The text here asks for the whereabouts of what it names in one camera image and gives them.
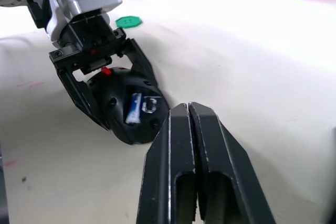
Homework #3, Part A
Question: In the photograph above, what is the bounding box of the blue and white battery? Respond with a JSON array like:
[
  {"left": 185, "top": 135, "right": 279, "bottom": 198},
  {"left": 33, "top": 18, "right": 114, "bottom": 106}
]
[{"left": 125, "top": 92, "right": 144, "bottom": 125}]

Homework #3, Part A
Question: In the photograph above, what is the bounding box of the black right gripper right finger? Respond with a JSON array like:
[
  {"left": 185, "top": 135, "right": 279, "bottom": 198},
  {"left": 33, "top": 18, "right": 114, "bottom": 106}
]
[{"left": 187, "top": 102, "right": 277, "bottom": 224}]

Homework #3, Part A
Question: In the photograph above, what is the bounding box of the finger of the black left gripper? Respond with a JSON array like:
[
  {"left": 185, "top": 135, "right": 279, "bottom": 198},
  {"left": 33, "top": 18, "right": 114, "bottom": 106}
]
[
  {"left": 122, "top": 37, "right": 161, "bottom": 91},
  {"left": 56, "top": 67, "right": 110, "bottom": 132}
]

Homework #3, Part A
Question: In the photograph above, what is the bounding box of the green round button disc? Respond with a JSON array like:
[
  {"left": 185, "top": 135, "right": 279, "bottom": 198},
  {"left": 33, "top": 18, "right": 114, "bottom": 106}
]
[{"left": 115, "top": 16, "right": 143, "bottom": 29}]

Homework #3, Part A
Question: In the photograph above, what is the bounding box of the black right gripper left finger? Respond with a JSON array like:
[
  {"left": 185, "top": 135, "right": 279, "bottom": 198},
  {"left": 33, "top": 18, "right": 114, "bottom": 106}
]
[{"left": 135, "top": 102, "right": 198, "bottom": 224}]

